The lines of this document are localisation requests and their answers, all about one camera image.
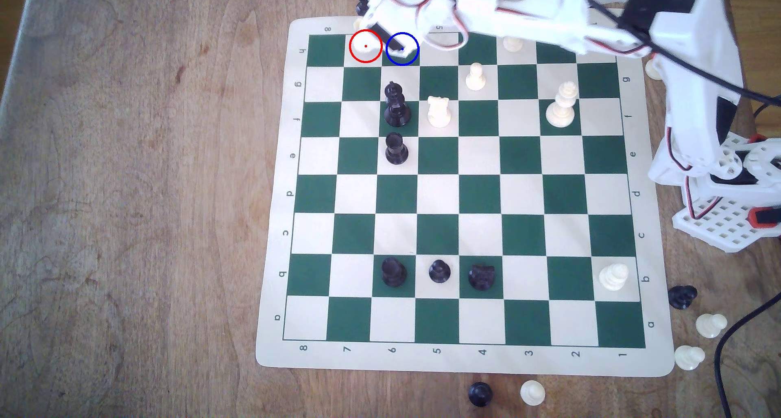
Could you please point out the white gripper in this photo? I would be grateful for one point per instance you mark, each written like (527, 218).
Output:
(385, 30)

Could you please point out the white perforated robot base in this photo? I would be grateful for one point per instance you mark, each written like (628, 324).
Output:
(726, 226)

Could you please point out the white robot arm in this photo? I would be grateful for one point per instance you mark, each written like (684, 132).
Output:
(695, 51)

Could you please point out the black chess pawn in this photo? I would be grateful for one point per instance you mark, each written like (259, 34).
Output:
(439, 271)
(480, 394)
(361, 3)

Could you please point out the black chess king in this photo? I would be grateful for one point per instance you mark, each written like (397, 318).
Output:
(396, 108)

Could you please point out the white chess rook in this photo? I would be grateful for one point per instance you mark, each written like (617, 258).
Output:
(439, 113)

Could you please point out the black chess bishop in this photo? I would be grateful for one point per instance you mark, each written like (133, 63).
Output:
(396, 150)

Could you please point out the green and cream chess mat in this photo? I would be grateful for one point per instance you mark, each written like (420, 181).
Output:
(464, 192)

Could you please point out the white chess queen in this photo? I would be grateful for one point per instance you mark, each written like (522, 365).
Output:
(561, 110)

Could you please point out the black chess knight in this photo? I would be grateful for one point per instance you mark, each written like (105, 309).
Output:
(681, 297)

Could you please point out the black pawn b6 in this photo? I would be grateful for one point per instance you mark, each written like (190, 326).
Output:
(393, 272)

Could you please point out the black rook b4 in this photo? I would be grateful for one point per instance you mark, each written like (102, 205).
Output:
(482, 277)

